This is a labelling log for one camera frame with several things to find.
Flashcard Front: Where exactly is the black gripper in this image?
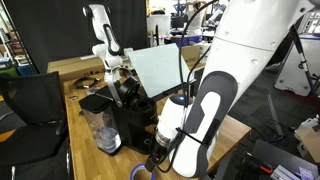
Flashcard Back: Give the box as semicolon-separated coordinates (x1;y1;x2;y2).
144;143;168;173

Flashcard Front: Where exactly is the blue masking tape roll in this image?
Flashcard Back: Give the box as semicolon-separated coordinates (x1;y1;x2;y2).
129;162;156;180

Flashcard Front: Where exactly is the black Keurig coffee machine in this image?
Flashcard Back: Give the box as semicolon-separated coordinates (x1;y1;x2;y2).
104;65;159;156

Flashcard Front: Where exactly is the clear water tank black lid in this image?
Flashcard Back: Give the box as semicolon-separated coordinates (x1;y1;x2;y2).
78;94;123;157

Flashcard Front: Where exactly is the black whiteboard easel stand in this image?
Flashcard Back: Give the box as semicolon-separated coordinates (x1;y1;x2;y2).
151;79;198;101

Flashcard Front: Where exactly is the white whiteboard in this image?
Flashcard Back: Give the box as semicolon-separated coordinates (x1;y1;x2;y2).
126;42;196;99

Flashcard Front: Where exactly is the cardboard box behind whiteboard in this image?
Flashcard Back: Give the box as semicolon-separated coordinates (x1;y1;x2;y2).
181;43;211;68

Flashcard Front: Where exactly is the flat brown cardboard box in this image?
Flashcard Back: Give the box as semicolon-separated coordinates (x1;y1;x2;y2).
46;54;108;83

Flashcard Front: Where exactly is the dark grey laptop case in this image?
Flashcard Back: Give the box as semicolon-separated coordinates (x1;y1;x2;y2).
251;139;319;180

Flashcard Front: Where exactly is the black computer monitor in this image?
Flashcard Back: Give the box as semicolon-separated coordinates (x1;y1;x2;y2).
170;15;190;30

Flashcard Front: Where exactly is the black office chair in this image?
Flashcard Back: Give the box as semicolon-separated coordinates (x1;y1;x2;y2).
0;71;73;180

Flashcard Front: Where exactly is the white plastic bottle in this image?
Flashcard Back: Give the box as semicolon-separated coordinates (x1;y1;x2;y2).
294;114;320;133

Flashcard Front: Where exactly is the open brown cardboard carton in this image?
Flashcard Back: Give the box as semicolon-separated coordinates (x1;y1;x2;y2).
295;126;320;164

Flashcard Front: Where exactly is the white cart with blue logo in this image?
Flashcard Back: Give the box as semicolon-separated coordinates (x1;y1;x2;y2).
273;33;320;98

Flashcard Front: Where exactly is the black tripod pole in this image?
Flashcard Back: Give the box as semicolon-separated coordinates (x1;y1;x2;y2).
289;24;320;101

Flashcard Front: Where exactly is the black coiled cable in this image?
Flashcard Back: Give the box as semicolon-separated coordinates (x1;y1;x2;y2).
72;76;101;90

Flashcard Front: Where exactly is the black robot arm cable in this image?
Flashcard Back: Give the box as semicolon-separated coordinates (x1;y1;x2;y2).
148;0;221;174

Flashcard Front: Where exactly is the orange handled tool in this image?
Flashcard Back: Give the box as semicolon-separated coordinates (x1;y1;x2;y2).
246;154;274;174

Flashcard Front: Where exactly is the grey floor cable cover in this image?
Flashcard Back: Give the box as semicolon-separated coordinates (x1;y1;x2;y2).
264;89;284;138

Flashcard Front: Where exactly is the black wire shelf rack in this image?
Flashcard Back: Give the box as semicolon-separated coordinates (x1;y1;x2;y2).
0;19;36;76

